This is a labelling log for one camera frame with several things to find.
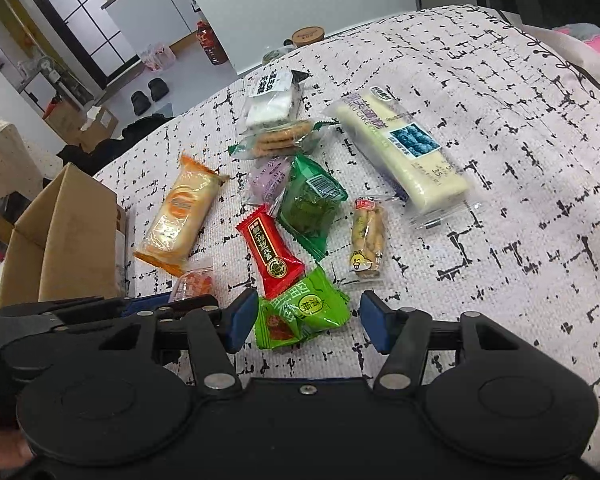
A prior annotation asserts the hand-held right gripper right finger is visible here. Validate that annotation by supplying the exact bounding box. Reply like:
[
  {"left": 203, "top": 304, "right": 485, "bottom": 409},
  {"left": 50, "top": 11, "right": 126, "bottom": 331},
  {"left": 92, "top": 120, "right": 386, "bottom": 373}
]
[{"left": 359, "top": 290, "right": 527, "bottom": 392}]

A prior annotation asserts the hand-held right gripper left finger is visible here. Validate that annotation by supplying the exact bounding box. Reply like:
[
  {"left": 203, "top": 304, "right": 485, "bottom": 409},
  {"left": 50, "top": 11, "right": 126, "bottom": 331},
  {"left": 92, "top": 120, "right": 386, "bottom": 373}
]
[{"left": 97, "top": 288, "right": 259, "bottom": 393}]

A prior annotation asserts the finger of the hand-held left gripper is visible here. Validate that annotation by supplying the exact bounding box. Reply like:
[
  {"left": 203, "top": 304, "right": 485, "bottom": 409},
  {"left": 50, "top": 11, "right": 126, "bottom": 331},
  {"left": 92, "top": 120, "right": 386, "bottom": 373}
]
[
  {"left": 152, "top": 294, "right": 221, "bottom": 322},
  {"left": 0, "top": 294, "right": 173, "bottom": 319}
]

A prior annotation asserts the small clear orange candy packet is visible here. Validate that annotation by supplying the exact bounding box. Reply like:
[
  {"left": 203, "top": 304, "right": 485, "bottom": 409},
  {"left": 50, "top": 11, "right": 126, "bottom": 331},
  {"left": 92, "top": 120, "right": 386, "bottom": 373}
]
[{"left": 169, "top": 257, "right": 215, "bottom": 303}]

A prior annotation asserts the light green snack packet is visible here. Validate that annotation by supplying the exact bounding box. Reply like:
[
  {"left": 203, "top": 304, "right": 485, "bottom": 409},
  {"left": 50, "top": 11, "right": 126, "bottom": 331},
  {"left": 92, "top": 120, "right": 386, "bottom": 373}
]
[{"left": 254, "top": 263, "right": 352, "bottom": 352}]

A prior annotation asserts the red snack packet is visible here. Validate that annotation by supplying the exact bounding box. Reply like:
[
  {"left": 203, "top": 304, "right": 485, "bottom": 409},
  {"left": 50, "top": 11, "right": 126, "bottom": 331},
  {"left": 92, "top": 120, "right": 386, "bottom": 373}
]
[{"left": 236, "top": 204, "right": 306, "bottom": 301}]

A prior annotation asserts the clear biscuit stick packet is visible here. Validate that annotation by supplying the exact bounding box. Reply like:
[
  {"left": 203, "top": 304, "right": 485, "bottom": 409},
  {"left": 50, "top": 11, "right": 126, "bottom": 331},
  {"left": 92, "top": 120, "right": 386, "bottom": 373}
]
[{"left": 349, "top": 195, "right": 406, "bottom": 286}]

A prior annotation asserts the orange bread packet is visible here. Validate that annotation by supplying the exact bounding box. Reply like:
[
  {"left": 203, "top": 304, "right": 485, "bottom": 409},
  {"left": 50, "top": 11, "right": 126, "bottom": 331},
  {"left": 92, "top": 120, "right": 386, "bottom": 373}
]
[{"left": 132, "top": 154, "right": 231, "bottom": 277}]

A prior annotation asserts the brown cardboard box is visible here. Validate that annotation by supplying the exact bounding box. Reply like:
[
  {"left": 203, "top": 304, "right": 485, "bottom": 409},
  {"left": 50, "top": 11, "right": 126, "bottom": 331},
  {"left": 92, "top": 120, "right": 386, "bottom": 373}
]
[{"left": 0, "top": 162, "right": 127, "bottom": 308}]

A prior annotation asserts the dark green cake packet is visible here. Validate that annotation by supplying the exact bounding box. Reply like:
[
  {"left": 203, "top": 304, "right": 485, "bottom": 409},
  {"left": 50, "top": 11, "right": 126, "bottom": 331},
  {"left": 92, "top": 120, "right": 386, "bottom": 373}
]
[{"left": 275, "top": 154, "right": 349, "bottom": 262}]

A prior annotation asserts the purple snack packet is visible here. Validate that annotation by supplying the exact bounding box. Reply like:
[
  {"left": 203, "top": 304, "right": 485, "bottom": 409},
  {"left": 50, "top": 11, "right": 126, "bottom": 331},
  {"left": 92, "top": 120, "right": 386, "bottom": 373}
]
[{"left": 245, "top": 156, "right": 296, "bottom": 206}]

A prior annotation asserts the long blueberry cake packet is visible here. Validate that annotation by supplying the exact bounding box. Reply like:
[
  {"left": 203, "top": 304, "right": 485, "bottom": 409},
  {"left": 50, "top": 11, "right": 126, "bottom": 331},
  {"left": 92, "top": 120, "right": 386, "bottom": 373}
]
[{"left": 322, "top": 86, "right": 482, "bottom": 231}]

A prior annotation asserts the green-ended cracker packet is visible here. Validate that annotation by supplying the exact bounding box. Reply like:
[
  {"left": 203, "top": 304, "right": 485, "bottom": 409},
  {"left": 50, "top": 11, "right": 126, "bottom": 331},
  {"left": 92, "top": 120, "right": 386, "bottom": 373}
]
[{"left": 228, "top": 119, "right": 338, "bottom": 161}]

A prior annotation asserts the white black snack packet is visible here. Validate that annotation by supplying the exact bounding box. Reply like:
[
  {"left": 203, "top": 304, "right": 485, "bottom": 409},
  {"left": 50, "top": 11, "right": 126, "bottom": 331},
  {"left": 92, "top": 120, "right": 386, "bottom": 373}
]
[{"left": 245, "top": 69, "right": 311, "bottom": 128}]

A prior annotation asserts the person's left hand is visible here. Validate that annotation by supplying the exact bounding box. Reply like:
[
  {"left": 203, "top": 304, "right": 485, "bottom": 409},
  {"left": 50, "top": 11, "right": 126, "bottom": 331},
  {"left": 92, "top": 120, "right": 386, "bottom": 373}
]
[{"left": 0, "top": 429, "right": 35, "bottom": 470}]

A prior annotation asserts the black clothes pile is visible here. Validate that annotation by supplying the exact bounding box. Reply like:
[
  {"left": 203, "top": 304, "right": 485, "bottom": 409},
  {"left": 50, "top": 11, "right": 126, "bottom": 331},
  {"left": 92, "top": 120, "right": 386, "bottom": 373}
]
[{"left": 57, "top": 115, "right": 176, "bottom": 171}]

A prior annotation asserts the table with dotted cloth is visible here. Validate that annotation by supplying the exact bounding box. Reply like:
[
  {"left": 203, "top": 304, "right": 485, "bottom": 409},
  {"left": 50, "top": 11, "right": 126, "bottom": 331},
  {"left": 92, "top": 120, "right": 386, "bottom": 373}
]
[{"left": 0, "top": 115, "right": 46, "bottom": 201}]

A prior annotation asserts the cardboard box with white paper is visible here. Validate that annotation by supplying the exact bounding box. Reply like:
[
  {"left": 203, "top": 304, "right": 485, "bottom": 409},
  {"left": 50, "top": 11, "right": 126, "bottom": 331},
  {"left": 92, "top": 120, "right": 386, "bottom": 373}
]
[{"left": 77, "top": 105, "right": 120, "bottom": 153}]

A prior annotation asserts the small open cardboard box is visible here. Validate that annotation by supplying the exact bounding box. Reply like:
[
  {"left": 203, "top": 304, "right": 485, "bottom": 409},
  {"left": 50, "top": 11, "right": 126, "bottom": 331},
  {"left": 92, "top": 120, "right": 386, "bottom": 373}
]
[{"left": 45, "top": 100, "right": 86, "bottom": 143}]

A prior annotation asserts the pink plastic bag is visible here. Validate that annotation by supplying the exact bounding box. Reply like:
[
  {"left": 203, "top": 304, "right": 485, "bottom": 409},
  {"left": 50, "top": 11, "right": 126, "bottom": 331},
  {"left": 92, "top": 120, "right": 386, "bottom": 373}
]
[{"left": 140, "top": 42, "right": 176, "bottom": 72}]

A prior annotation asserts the small white fan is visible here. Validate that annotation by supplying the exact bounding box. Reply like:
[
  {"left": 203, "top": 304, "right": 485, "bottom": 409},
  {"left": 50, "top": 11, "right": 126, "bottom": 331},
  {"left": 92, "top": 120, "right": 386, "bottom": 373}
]
[{"left": 30, "top": 55, "right": 61, "bottom": 83}]

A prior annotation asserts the red cooking oil bottle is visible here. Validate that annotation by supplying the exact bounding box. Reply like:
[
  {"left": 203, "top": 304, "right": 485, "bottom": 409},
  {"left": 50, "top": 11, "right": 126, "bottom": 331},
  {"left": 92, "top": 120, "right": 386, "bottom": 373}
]
[{"left": 196, "top": 20, "right": 229, "bottom": 66}]

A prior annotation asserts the clear plastic bag of goods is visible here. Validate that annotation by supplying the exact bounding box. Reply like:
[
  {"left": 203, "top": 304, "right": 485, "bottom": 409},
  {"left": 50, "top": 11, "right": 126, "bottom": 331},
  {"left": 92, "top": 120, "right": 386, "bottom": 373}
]
[{"left": 262, "top": 45, "right": 296, "bottom": 64}]

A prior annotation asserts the jar with wooden lid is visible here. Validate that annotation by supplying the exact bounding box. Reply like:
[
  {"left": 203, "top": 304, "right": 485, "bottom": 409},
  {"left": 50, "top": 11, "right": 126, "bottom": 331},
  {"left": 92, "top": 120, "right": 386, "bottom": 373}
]
[{"left": 291, "top": 26, "right": 326, "bottom": 46}]

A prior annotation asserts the black framed sliding door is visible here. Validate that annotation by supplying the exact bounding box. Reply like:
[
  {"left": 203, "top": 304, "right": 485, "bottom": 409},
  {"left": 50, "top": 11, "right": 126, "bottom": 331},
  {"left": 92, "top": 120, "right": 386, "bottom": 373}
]
[{"left": 15, "top": 0, "right": 141, "bottom": 91}]

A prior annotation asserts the white kitchen cabinet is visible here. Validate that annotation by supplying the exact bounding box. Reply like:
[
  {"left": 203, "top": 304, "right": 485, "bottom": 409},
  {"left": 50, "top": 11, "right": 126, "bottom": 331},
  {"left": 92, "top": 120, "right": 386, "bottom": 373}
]
[{"left": 102, "top": 0, "right": 206, "bottom": 61}]

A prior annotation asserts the white leaf print pillow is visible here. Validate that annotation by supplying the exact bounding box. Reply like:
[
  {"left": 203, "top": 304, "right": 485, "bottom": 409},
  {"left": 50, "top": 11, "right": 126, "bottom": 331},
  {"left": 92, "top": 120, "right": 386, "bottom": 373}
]
[{"left": 500, "top": 10, "right": 600, "bottom": 128}]

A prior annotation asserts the pink plush item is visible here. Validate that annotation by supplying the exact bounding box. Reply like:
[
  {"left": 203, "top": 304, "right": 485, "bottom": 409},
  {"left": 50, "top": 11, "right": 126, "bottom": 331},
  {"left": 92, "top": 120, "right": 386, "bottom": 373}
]
[{"left": 555, "top": 22, "right": 600, "bottom": 68}]

